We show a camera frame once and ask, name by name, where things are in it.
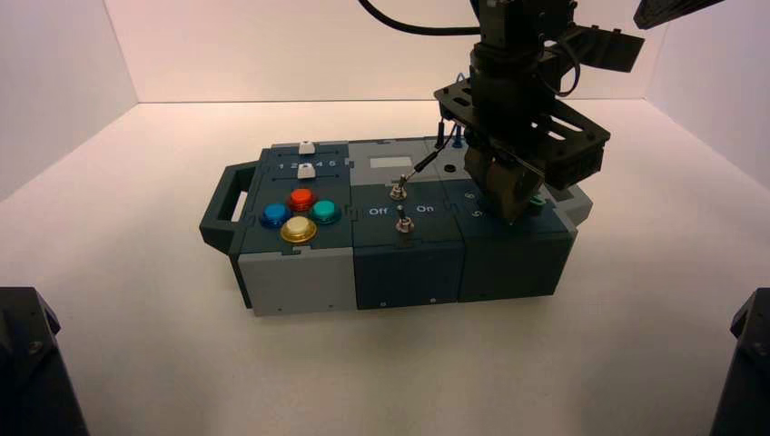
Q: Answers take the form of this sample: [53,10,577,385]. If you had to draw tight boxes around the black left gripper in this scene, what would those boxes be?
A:
[433,44,612,225]

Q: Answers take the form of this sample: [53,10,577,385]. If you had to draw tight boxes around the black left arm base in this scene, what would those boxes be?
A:
[0,286,91,436]

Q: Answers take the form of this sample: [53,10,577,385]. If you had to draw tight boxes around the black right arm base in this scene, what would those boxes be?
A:
[708,287,770,436]

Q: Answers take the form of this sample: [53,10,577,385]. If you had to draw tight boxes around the blue grey task box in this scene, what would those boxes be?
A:
[199,136,595,318]

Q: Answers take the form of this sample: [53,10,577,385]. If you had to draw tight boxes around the teal round push button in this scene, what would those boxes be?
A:
[309,199,343,225]

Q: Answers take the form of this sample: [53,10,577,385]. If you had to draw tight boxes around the red round push button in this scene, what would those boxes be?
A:
[286,187,318,213]

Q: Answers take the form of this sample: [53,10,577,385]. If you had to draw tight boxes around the yellow round push button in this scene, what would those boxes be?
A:
[279,215,320,245]

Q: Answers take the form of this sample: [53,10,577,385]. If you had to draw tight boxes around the blue round push button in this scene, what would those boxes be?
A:
[260,203,293,229]

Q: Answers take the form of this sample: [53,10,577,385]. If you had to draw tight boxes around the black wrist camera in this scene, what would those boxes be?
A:
[556,23,646,74]

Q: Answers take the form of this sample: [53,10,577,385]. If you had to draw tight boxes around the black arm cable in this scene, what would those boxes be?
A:
[358,0,484,37]

